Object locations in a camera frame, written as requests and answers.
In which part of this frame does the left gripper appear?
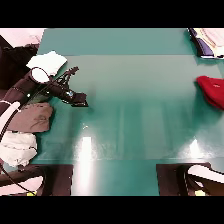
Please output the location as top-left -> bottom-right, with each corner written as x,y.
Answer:
61,87 -> 90,108

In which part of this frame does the red T-shirt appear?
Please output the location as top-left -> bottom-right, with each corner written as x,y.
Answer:
195,75 -> 224,111

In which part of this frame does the green garment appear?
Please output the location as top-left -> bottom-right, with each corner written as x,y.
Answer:
29,93 -> 53,105

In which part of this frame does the white garment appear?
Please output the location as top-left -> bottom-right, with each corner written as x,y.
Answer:
0,130 -> 39,168
26,50 -> 68,76

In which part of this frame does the brown garment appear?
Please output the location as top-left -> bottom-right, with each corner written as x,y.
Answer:
7,102 -> 54,134

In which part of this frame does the black garment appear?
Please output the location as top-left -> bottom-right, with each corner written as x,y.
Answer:
0,44 -> 40,91

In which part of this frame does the pale pink garment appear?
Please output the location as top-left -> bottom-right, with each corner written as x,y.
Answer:
194,27 -> 224,58

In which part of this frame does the black cable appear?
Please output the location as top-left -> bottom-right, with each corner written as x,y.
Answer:
0,163 -> 38,196

